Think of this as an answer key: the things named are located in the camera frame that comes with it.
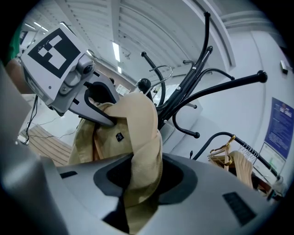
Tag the black curved garment rail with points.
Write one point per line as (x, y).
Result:
(250, 149)

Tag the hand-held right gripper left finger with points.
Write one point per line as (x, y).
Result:
(80, 183)

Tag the person's left forearm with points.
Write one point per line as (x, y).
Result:
(17, 75)

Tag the white wall notice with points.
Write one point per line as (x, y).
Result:
(272, 156)

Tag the beige garment on rail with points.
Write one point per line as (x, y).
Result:
(243, 167)

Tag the blue wall poster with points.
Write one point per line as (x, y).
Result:
(279, 126)

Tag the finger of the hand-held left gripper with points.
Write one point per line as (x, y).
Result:
(106, 85)
(90, 113)

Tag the grey wall box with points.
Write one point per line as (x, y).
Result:
(284, 67)

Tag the person's green sleeve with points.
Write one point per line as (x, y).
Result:
(15, 46)

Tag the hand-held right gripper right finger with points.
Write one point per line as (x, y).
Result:
(206, 202)

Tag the black metal coat rack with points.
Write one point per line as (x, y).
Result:
(189, 78)

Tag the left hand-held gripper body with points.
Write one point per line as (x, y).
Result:
(52, 66)

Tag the short ceiling light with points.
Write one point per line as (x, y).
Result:
(119, 69)

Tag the beige clothing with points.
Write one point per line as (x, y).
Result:
(140, 128)

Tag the wooden slatted platform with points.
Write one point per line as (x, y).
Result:
(50, 144)

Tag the long ceiling light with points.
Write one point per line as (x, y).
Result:
(116, 51)

